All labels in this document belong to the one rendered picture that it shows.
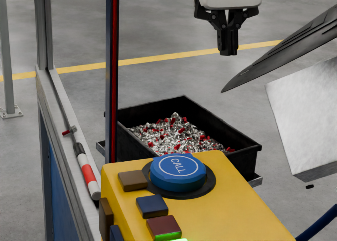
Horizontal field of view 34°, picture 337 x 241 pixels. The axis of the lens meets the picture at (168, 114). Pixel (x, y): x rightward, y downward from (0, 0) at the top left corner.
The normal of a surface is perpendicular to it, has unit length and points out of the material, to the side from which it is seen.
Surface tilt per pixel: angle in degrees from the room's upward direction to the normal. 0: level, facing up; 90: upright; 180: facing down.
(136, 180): 0
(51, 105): 0
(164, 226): 0
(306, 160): 55
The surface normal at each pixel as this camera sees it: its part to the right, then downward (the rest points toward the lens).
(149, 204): 0.05, -0.90
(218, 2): 0.32, 0.14
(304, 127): -0.45, -0.24
